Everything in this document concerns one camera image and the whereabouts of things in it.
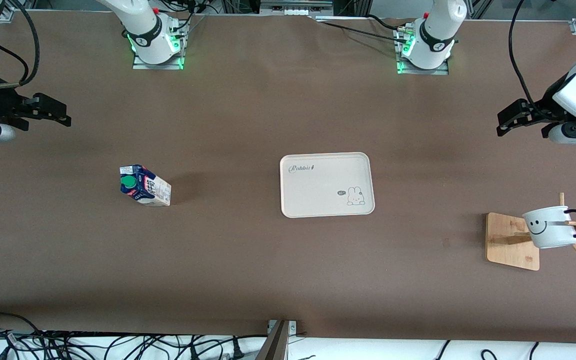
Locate wooden mug stand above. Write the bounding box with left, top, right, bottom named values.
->
left=486, top=192, right=576, bottom=272

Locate white smiley cup black handle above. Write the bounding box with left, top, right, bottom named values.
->
left=522, top=205, right=576, bottom=250

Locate cream rabbit print tray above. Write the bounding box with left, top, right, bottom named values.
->
left=280, top=152, right=376, bottom=219

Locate blue white milk carton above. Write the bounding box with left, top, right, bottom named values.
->
left=119, top=164, right=172, bottom=207

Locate metal table bracket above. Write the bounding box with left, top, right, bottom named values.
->
left=257, top=319, right=299, bottom=360

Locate black table cable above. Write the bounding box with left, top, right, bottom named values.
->
left=313, top=17, right=410, bottom=42

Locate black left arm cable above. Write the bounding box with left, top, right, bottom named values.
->
left=508, top=0, right=559, bottom=123

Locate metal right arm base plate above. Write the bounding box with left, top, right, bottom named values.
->
left=132, top=20, right=185, bottom=71

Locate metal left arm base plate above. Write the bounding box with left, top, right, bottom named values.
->
left=395, top=25, right=450, bottom=76

